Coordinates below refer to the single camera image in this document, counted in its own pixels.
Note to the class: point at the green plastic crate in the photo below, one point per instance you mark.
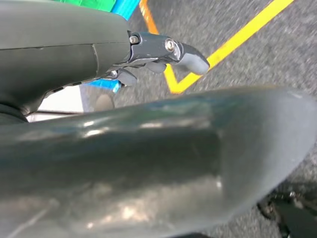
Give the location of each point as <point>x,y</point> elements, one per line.
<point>93,4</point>

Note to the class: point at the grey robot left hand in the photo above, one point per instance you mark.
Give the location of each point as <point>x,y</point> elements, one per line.
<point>124,164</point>

